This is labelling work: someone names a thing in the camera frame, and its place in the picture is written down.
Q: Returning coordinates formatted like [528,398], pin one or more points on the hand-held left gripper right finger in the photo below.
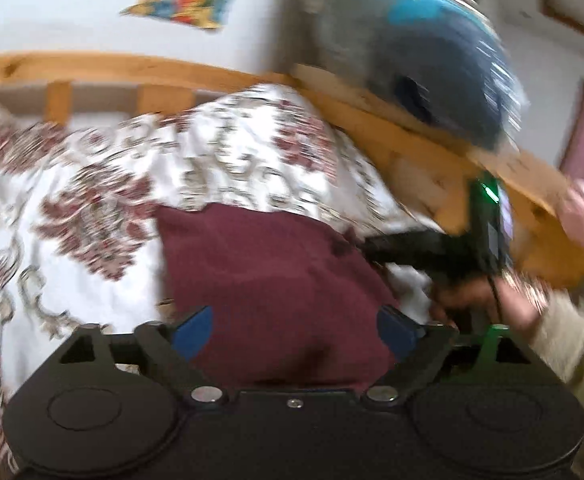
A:
[397,329]

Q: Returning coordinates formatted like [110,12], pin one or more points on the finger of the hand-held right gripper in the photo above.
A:
[417,250]

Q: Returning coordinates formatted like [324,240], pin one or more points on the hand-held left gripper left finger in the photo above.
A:
[194,331]

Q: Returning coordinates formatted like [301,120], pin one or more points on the maroon long-sleeve shirt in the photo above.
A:
[272,290]

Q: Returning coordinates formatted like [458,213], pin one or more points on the person's right hand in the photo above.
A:
[477,300]

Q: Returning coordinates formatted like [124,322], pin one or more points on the floral printed blanket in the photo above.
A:
[96,195]

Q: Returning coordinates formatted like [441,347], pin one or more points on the plastic bag of bedding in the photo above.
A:
[412,50]

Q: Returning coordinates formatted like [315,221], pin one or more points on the wooden bed frame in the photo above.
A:
[136,69]

